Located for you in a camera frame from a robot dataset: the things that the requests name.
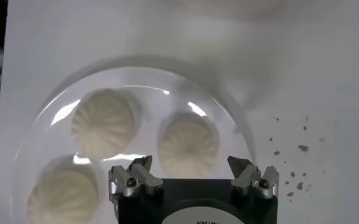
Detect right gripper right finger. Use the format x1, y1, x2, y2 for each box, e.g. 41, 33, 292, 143
227, 155, 280, 200

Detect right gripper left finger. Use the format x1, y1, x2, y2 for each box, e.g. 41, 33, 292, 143
108, 155, 164, 203

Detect white steamed baozi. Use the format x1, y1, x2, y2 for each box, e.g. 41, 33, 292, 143
157, 113, 220, 180
71, 88, 142, 159
26, 156, 99, 224

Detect dark crumbs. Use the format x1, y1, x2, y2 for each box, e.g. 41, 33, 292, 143
269, 115, 326, 203

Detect white round plate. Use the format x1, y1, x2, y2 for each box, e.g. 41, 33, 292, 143
11, 54, 258, 224

